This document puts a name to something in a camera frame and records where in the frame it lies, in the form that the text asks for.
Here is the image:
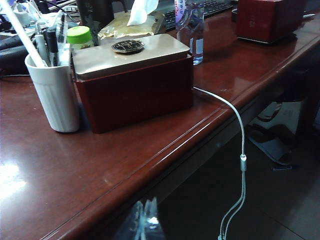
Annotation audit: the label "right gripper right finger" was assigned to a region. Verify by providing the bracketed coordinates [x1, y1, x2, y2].
[146, 196, 167, 240]

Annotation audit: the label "long white pen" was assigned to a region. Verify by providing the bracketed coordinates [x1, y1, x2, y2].
[0, 0, 49, 68]

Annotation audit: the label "black keyboard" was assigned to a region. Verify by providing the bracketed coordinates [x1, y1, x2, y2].
[163, 0, 235, 33]

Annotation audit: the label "dark red box gold lid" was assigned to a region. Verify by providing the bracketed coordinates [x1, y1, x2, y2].
[71, 33, 195, 135]

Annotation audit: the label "clear plastic water bottle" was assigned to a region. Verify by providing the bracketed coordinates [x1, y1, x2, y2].
[174, 0, 206, 66]

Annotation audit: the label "black headphones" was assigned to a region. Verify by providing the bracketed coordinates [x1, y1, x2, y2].
[0, 34, 31, 77]

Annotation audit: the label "grey slipper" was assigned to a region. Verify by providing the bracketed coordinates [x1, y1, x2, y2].
[247, 138, 294, 167]

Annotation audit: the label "white charging cable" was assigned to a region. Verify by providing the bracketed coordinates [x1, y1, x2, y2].
[193, 86, 249, 240]

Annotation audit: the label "red lacquer box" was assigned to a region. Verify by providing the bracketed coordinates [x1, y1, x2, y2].
[235, 0, 307, 46]

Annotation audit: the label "blue pen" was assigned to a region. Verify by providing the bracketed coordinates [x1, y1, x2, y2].
[271, 165, 294, 172]

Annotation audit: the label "dark mug steel rim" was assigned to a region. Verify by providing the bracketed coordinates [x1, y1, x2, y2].
[76, 0, 129, 47]

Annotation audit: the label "white paper bag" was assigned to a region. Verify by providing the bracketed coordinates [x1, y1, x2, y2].
[254, 99, 305, 134]

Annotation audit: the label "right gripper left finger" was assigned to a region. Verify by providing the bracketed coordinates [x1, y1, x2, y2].
[117, 199, 148, 240]

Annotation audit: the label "green lid glass jar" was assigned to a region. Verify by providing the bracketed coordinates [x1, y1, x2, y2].
[66, 25, 95, 51]

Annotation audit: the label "white ribbed pen holder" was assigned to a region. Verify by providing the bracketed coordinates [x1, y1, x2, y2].
[24, 43, 81, 134]

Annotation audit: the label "black pen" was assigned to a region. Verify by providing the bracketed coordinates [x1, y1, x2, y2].
[45, 28, 60, 67]

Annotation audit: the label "gold tissue pack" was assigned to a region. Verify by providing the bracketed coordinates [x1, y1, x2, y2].
[97, 0, 167, 41]

